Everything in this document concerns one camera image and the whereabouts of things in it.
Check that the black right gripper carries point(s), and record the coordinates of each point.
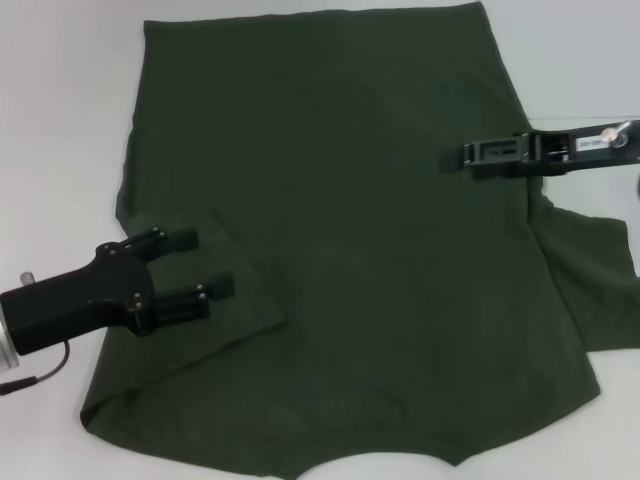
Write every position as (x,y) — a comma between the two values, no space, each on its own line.
(620,157)

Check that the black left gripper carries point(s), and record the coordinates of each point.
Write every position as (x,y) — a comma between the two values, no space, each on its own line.
(75,300)

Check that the dark green t-shirt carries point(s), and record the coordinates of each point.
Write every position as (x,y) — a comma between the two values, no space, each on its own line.
(350,225)

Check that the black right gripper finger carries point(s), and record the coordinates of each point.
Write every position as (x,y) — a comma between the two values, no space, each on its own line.
(452,161)

